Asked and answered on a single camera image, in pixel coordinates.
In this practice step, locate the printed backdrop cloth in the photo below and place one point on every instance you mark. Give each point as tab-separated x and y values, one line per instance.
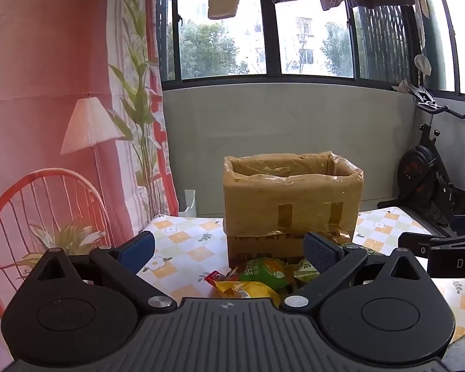
42	66

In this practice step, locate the small white hanging pouch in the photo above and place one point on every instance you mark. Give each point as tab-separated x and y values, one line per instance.
423	64

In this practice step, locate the small red snack packet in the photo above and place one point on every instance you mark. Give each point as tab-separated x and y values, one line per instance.
213	278

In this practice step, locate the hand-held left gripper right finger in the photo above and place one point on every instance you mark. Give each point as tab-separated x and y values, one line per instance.
321	254

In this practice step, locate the white plastic bin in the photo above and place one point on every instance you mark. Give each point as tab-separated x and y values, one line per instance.
188	205

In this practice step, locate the black framed window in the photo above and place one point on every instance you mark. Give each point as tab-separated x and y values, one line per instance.
217	46

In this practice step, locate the small green snack packet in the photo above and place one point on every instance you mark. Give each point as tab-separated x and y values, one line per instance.
304	269

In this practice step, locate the black exercise bike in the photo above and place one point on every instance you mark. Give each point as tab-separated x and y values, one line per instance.
414	170

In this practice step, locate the checked floral tablecloth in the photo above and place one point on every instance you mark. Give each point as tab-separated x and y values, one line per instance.
186	240

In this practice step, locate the yellow snack packet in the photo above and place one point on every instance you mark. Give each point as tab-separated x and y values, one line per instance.
248	290

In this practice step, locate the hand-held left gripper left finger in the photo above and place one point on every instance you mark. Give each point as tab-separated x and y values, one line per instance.
135	252

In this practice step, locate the cardboard box with plastic liner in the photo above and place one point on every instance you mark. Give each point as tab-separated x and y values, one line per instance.
294	197

